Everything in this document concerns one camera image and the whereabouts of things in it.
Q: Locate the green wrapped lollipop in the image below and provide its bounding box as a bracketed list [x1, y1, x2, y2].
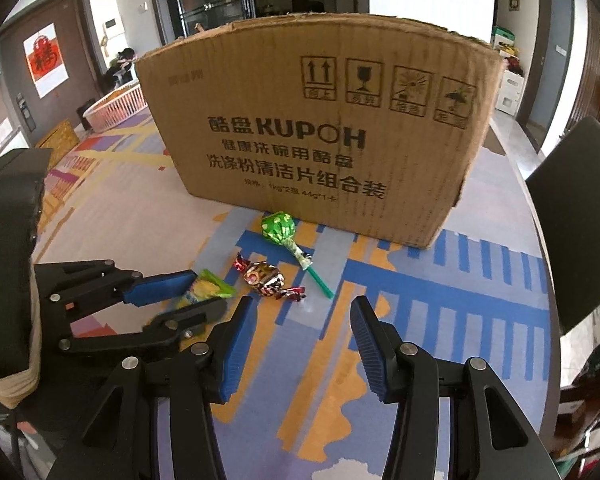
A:
[261, 211, 335, 298]

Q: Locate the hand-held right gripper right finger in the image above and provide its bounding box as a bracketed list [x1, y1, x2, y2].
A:
[350, 295, 556, 480]

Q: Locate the dark dining chair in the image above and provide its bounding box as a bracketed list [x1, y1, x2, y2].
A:
[525, 116, 600, 336]

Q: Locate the red paper door poster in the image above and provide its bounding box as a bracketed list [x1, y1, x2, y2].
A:
[24, 22, 70, 98]

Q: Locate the dark room door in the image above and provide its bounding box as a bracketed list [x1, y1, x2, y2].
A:
[517, 0, 576, 156]

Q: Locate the brown entrance door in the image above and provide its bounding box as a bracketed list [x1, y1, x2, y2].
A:
[0, 0, 106, 136]

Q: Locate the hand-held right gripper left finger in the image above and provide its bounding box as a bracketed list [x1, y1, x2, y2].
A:
[45, 295, 257, 480]

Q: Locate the white plastic basket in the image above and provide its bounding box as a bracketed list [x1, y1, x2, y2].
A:
[82, 84, 149, 133]

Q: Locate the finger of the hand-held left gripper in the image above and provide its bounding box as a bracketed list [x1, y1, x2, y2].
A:
[32, 259, 197, 321]
[40, 296, 228, 361]

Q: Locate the green candy packet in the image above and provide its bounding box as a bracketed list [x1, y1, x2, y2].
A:
[174, 268, 237, 313]

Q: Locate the red foil wrapped candy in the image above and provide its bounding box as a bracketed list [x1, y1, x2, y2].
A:
[234, 253, 307, 303]

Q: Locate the colourful printed tablecloth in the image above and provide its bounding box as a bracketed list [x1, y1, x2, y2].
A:
[30, 110, 553, 480]

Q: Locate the yellow woven panel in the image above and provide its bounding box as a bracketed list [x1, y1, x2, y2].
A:
[35, 119, 78, 171]

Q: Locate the brown cardboard box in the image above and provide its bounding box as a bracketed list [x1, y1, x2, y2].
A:
[135, 12, 507, 251]

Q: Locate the person's left forearm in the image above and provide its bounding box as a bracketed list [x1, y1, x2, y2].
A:
[0, 260, 46, 408]

